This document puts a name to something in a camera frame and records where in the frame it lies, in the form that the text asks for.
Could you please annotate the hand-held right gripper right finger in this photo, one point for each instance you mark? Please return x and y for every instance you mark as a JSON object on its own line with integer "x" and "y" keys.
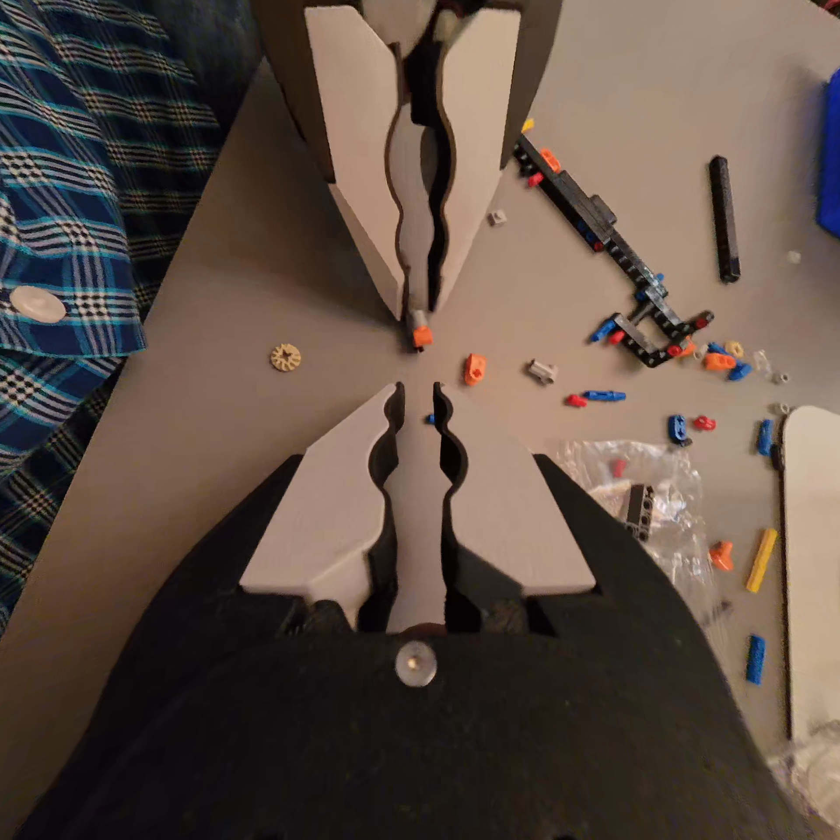
{"x": 512, "y": 525}

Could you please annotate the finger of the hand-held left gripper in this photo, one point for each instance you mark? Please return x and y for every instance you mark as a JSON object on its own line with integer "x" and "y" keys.
{"x": 351, "y": 131}
{"x": 479, "y": 131}

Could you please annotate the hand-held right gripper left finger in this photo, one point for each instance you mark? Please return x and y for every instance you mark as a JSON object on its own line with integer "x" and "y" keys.
{"x": 308, "y": 518}

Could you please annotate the grey and orange lego assembly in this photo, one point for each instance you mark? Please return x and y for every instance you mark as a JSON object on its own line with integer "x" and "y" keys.
{"x": 420, "y": 334}

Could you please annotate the small grey lego stud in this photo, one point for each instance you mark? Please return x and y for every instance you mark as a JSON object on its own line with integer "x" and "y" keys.
{"x": 497, "y": 218}

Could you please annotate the black lego beam assembly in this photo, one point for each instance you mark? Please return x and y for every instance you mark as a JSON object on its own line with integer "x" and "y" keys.
{"x": 577, "y": 197}

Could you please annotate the short black lego beam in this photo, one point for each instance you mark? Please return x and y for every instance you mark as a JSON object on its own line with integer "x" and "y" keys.
{"x": 640, "y": 512}

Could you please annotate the orange lego connector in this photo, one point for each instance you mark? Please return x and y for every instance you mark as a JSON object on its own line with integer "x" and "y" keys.
{"x": 475, "y": 369}
{"x": 686, "y": 348}

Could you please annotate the blue lego connector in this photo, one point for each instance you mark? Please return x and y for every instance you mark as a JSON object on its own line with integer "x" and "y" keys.
{"x": 677, "y": 428}

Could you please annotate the orange lego pin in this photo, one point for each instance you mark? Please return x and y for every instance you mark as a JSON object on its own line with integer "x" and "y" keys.
{"x": 722, "y": 554}

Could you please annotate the red lego connector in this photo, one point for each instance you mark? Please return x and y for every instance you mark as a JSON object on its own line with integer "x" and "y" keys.
{"x": 703, "y": 423}

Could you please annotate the long black lego axle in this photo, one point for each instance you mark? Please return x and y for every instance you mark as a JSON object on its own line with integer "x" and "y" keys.
{"x": 724, "y": 220}

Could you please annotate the orange and blue lego piece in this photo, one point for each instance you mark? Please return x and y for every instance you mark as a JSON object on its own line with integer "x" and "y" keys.
{"x": 720, "y": 361}

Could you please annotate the small tan lego gear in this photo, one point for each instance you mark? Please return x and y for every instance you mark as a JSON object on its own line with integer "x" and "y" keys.
{"x": 735, "y": 348}

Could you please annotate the small clear plastic bag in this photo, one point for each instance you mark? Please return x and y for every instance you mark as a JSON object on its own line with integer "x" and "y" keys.
{"x": 669, "y": 472}

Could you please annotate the blue plaid shirt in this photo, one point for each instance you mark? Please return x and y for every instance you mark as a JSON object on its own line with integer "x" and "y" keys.
{"x": 65, "y": 197}

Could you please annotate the tiny clear plastic bag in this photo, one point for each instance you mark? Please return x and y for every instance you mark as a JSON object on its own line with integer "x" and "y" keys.
{"x": 761, "y": 359}

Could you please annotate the blue object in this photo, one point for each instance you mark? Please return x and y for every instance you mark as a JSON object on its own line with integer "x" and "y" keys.
{"x": 830, "y": 151}

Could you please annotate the printed clear plastic bag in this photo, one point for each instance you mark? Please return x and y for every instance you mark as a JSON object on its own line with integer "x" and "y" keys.
{"x": 810, "y": 774}

